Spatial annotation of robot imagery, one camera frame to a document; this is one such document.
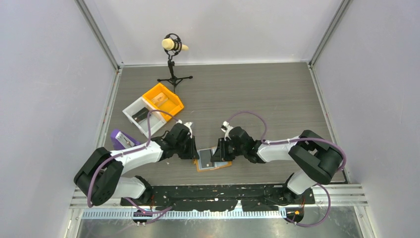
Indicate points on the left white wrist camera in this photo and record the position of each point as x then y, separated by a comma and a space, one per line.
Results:
187, 125

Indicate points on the black card in white bin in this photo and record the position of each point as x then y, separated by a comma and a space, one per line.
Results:
141, 114

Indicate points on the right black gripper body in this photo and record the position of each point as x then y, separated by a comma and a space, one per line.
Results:
229, 150

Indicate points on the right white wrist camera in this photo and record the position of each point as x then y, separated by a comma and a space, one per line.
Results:
225, 126

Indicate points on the beige microphone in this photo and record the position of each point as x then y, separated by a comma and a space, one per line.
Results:
173, 45

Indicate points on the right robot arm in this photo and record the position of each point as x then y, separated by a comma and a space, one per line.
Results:
318, 159

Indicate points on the black microphone tripod stand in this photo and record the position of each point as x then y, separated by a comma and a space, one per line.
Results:
173, 80

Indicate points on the white plastic bin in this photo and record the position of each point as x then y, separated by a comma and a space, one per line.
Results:
151, 124

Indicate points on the orange leather card holder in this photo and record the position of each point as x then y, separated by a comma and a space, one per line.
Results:
216, 165

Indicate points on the card in orange bin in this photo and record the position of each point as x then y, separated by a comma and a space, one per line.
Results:
160, 99

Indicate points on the purple plastic bin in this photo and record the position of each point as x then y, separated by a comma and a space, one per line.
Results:
121, 140

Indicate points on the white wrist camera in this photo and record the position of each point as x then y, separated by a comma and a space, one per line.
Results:
187, 125
225, 126

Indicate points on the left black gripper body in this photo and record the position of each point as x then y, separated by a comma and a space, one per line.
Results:
185, 149

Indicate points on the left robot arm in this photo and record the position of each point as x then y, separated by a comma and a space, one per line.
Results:
101, 178

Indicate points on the orange plastic bin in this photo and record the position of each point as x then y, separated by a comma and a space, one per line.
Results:
174, 104

